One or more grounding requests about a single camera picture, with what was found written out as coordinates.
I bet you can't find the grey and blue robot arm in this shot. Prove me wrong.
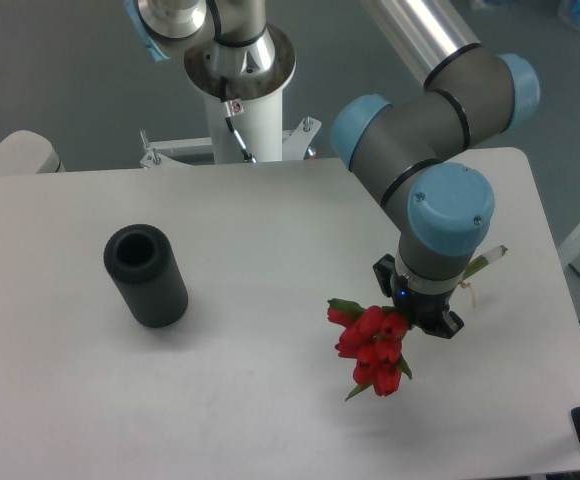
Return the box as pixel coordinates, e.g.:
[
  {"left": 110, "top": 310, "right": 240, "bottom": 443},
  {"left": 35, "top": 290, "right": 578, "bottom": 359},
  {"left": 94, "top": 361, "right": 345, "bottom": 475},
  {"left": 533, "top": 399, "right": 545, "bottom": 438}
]
[{"left": 125, "top": 1, "right": 540, "bottom": 339}]

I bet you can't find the white metal base frame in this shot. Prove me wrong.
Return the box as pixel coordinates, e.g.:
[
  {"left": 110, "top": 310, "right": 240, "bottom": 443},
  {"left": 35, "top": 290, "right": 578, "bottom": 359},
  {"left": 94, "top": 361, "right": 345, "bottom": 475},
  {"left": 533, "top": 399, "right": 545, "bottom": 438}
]
[{"left": 139, "top": 116, "right": 322, "bottom": 169}]

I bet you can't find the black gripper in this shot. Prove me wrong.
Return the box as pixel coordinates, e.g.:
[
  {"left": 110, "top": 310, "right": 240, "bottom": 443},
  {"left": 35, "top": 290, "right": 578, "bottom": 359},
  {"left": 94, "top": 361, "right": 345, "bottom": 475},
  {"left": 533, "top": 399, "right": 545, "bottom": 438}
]
[{"left": 372, "top": 254, "right": 464, "bottom": 338}]

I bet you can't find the red tulip bouquet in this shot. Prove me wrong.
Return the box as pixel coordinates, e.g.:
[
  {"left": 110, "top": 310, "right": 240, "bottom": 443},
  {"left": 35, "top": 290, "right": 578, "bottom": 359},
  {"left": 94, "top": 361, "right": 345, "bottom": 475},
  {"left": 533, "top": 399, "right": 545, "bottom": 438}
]
[{"left": 326, "top": 244, "right": 510, "bottom": 402}]

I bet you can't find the black cable on pedestal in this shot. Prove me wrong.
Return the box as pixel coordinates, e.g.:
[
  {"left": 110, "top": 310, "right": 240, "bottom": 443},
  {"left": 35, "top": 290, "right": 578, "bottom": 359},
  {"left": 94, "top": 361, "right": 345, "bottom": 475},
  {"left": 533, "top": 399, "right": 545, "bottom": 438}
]
[{"left": 218, "top": 74, "right": 259, "bottom": 164}]

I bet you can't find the black ribbed vase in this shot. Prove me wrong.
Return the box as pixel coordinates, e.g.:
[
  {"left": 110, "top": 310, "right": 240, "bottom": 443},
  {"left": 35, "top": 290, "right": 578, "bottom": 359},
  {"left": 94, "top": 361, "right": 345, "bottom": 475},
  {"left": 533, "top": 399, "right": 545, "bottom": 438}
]
[{"left": 103, "top": 224, "right": 189, "bottom": 328}]

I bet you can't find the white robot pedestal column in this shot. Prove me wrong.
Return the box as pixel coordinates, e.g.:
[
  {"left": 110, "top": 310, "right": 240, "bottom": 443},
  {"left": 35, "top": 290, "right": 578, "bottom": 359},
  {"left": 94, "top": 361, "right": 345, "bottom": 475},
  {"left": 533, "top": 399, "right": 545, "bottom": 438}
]
[{"left": 202, "top": 93, "right": 283, "bottom": 163}]

